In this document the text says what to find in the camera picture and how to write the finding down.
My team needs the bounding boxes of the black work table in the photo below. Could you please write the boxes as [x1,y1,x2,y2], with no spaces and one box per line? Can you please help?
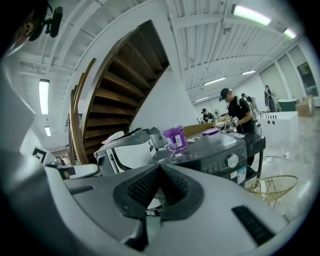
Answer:
[147,129,256,187]

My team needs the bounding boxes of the pink printed bag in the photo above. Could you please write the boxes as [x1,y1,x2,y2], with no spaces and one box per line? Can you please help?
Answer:
[101,131,131,146]

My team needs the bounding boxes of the white cabinet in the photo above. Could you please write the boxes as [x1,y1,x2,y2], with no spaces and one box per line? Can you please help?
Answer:
[257,111,300,148]

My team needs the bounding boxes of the open cardboard box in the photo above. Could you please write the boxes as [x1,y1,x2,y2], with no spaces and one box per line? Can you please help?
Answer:
[183,122,216,137]

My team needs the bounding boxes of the wooden staircase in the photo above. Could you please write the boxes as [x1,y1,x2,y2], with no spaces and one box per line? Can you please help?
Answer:
[68,19,172,166]

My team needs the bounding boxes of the purple plastic tub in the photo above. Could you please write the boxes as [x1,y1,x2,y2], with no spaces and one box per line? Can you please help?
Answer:
[163,125,188,152]

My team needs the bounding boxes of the purple plastic lid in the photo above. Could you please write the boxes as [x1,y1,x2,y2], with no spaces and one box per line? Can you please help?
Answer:
[201,127,220,136]

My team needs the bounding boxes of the white and grey washing machine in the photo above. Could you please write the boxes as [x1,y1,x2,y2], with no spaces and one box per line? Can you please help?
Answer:
[93,129,161,177]

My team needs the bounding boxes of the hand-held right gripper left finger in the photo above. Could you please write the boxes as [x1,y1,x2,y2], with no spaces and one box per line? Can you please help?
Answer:
[29,163,162,256]

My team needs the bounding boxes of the small grey appliance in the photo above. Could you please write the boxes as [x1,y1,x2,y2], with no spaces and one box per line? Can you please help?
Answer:
[146,126,166,150]

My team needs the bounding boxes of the black head-worn camera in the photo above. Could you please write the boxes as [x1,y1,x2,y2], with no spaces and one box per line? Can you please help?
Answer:
[26,4,64,42]

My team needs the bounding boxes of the black metal table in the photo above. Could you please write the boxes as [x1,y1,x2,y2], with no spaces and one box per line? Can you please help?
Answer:
[246,133,266,182]

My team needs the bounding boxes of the white plastic spoon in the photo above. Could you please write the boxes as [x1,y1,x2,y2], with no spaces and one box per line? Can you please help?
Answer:
[145,197,163,245]

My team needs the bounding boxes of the dark green tub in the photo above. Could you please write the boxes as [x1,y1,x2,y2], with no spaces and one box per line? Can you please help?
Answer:
[277,98,298,113]

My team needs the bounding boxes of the gold wire basket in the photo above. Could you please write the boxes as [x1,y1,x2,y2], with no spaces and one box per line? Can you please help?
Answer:
[244,174,299,210]

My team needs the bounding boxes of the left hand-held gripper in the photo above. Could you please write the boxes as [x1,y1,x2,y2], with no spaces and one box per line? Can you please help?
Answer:
[31,144,101,180]

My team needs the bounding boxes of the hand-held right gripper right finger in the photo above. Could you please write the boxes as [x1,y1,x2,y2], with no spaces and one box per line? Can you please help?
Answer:
[149,164,297,256]

